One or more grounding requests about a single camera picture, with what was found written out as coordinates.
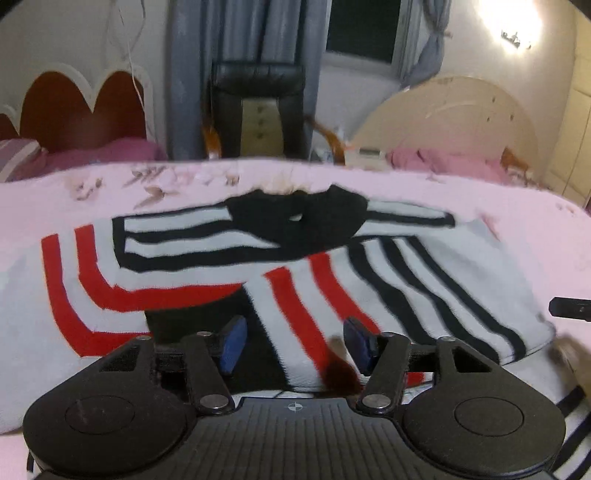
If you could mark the orange cartoon cushion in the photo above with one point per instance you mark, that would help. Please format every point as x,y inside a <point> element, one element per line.
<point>516,164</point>

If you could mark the pink checked pillow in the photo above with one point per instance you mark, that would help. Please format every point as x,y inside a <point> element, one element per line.
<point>443,164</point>

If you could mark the wall lamp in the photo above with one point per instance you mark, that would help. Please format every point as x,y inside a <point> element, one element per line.
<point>516,39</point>

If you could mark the tied grey curtain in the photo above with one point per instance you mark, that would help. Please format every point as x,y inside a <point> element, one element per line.
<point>429,41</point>

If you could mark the black leather office chair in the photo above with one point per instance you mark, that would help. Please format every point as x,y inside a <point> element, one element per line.
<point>258,110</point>

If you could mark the cream wardrobe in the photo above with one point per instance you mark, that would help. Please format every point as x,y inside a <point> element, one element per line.
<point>572,138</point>

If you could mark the wide grey curtain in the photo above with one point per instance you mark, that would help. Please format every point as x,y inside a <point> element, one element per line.
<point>184,69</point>

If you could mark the small white bedside box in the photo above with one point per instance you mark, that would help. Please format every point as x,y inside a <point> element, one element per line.
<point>371,153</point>

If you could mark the dark window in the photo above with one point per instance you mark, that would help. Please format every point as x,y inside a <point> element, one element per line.
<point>362,27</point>

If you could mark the striped knit sweater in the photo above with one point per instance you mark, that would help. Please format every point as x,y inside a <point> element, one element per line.
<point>295,277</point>

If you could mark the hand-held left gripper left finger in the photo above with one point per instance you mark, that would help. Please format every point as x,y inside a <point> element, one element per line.
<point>233,345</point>

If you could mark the cream round headboard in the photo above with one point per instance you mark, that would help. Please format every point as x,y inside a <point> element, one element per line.
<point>461,120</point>

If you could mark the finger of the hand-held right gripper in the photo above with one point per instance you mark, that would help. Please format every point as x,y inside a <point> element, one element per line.
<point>570,307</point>

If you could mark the pink floral bedsheet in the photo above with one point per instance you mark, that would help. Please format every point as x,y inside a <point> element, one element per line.
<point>521,217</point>

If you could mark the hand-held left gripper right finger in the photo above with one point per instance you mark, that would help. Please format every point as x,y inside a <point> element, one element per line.
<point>356,344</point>

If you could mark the red scalloped headboard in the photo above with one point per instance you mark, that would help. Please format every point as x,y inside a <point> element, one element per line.
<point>69,115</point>

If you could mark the striped purple pillow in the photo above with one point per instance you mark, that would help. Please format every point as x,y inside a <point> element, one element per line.
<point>16,157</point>

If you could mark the magenta pillow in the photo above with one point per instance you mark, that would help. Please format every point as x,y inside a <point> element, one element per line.
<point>106,154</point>

